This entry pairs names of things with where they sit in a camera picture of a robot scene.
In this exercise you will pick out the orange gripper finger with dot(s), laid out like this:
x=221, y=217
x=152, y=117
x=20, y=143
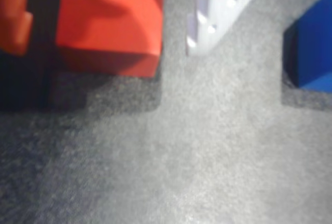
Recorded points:
x=13, y=14

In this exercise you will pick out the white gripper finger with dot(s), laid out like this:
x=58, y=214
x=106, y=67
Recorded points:
x=220, y=11

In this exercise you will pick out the red cube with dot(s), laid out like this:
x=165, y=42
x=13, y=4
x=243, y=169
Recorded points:
x=109, y=32

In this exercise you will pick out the blue cube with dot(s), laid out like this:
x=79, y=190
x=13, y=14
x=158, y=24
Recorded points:
x=311, y=42

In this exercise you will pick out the grey felt mat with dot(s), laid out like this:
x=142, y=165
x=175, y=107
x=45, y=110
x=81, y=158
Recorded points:
x=181, y=156

